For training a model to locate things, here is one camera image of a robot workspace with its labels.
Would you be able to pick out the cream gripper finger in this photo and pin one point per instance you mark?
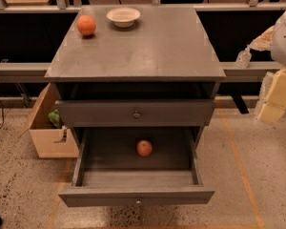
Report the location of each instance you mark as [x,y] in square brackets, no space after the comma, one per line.
[271,105]

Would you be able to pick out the red apple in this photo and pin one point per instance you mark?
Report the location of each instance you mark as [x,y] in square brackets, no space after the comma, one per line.
[144,148]

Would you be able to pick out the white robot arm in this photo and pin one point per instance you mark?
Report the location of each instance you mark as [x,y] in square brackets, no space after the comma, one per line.
[274,41]

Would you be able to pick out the grey wooden drawer cabinet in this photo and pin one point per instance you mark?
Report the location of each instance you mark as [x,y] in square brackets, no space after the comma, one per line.
[164,55]

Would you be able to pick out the open grey middle drawer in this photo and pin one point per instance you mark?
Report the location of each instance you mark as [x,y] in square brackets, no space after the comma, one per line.
[110,172]

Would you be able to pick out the closed grey top drawer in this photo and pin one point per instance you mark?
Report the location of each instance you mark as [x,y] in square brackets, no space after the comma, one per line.
[135,113]

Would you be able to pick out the grey metal railing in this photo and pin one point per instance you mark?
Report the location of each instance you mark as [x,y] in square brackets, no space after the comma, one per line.
[34,72]

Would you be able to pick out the clear sanitizer pump bottle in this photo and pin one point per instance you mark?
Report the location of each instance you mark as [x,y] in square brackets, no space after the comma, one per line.
[243,59]

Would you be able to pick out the white ceramic bowl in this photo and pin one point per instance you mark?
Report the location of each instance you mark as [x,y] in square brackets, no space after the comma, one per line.
[123,17]

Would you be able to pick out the orange fruit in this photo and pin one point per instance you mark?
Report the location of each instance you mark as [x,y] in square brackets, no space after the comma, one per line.
[86,25]

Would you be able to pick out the green object in box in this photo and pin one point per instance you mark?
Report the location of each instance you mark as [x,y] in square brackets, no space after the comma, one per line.
[54,118]

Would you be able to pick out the cardboard box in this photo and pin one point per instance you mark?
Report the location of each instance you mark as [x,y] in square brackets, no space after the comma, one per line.
[49,142]

